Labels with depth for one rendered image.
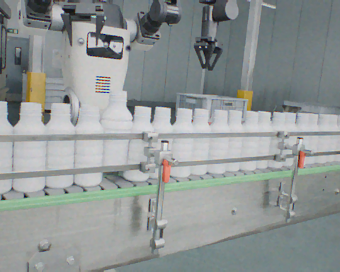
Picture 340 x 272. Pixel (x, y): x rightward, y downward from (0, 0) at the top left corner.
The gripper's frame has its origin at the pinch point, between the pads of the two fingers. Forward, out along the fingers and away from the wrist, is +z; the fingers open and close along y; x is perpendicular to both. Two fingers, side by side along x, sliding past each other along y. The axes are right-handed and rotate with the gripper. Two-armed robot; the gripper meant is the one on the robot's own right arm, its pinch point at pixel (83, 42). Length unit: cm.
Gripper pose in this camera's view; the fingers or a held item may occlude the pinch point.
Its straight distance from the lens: 99.4
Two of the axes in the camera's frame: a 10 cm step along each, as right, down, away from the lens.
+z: 0.2, 10.0, 0.1
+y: 9.9, -0.2, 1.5
